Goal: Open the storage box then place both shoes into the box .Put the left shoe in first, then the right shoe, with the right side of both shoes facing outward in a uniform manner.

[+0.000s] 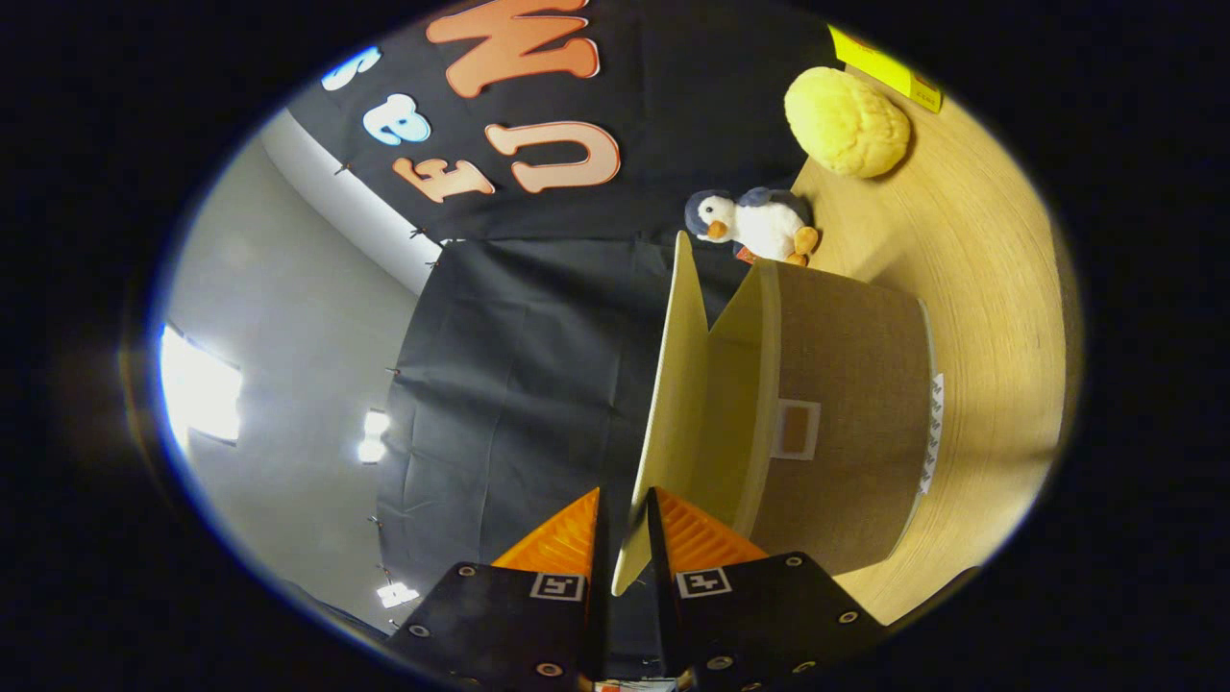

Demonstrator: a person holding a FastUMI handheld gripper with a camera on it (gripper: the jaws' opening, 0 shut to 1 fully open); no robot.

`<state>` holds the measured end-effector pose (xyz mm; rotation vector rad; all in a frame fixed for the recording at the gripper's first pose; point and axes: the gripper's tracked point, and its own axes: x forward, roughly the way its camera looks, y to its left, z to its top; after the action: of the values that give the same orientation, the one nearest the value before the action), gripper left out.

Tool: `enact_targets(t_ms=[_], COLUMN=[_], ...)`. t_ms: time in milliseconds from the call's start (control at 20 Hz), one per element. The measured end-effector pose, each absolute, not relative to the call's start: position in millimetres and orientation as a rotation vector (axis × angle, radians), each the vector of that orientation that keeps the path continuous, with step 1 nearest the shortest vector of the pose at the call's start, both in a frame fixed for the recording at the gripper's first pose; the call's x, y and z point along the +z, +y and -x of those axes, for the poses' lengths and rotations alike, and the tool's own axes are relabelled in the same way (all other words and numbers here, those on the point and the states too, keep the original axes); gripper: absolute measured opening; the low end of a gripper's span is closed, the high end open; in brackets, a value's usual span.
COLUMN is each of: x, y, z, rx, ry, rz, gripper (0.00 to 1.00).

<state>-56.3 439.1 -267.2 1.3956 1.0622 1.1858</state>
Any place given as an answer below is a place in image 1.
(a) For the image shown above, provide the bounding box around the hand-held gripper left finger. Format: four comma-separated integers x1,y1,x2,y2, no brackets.
384,485,609,692

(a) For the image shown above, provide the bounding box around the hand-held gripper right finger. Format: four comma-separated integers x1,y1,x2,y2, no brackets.
646,485,890,692

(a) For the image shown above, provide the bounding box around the brown fabric storage box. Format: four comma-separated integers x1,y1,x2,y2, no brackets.
612,231,947,597

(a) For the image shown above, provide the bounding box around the small ceiling light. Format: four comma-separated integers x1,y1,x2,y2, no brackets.
357,408,392,464

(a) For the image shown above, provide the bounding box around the penguin plush toy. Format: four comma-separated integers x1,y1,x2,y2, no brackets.
684,185,821,267

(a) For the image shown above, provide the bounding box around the yellow bread-shaped plush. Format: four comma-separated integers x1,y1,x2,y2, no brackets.
783,65,912,180

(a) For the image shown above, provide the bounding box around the yellow book with red label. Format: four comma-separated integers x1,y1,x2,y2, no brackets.
828,24,945,114

